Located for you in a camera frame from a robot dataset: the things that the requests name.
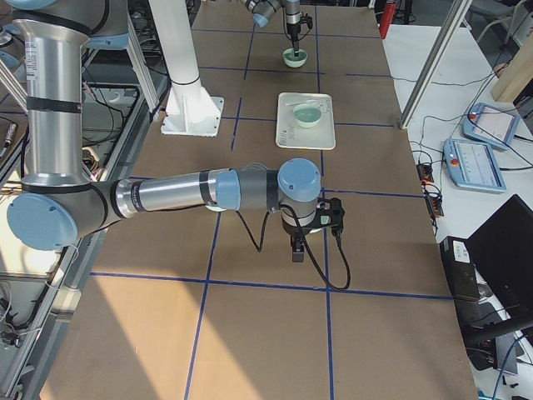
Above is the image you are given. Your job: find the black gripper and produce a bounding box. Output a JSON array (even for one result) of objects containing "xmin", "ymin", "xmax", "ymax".
[
  {"xmin": 282, "ymin": 222, "xmax": 316, "ymax": 263},
  {"xmin": 286, "ymin": 23, "xmax": 301, "ymax": 58}
]

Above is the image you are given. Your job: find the white plastic spoon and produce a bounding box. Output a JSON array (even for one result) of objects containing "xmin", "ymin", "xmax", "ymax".
[{"xmin": 284, "ymin": 98, "xmax": 318, "ymax": 107}]

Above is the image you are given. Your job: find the green bowl on tray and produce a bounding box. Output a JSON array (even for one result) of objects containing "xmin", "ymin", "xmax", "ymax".
[{"xmin": 293, "ymin": 104, "xmax": 322, "ymax": 128}]

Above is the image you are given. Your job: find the green bowl with ice cubes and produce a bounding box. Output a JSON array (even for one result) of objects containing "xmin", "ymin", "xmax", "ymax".
[{"xmin": 205, "ymin": 204, "xmax": 226, "ymax": 213}]

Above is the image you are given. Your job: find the pale green tray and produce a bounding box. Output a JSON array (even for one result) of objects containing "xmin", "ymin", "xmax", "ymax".
[{"xmin": 276, "ymin": 92, "xmax": 336, "ymax": 150}]

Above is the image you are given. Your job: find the red cylinder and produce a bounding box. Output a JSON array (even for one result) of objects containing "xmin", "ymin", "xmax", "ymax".
[{"xmin": 379, "ymin": 0, "xmax": 396, "ymax": 40}]

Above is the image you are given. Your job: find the black box with label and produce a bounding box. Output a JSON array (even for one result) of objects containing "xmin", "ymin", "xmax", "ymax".
[{"xmin": 440, "ymin": 236, "xmax": 480, "ymax": 302}]

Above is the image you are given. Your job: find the near blue teach pendant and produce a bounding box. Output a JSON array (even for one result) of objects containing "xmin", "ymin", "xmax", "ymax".
[{"xmin": 443, "ymin": 138, "xmax": 506, "ymax": 193}]

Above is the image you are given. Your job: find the blue teach pendant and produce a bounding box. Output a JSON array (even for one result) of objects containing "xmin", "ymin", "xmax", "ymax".
[
  {"xmin": 462, "ymin": 102, "xmax": 519, "ymax": 151},
  {"xmin": 443, "ymin": 138, "xmax": 506, "ymax": 193}
]

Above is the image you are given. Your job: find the black laptop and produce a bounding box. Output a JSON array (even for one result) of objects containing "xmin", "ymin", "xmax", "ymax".
[{"xmin": 466, "ymin": 194, "xmax": 532, "ymax": 318}]

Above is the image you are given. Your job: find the far blue teach pendant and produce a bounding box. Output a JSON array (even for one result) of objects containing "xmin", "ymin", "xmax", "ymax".
[{"xmin": 462, "ymin": 102, "xmax": 519, "ymax": 151}]

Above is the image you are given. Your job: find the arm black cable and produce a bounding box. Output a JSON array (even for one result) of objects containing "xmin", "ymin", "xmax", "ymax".
[{"xmin": 237, "ymin": 206, "xmax": 351, "ymax": 292}]

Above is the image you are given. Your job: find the white camera post with base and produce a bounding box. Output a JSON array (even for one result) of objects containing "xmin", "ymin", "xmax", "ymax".
[{"xmin": 151, "ymin": 1, "xmax": 224, "ymax": 137}]

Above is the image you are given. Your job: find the aluminium frame post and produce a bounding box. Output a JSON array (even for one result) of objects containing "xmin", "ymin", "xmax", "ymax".
[{"xmin": 399, "ymin": 0, "xmax": 472, "ymax": 129}]

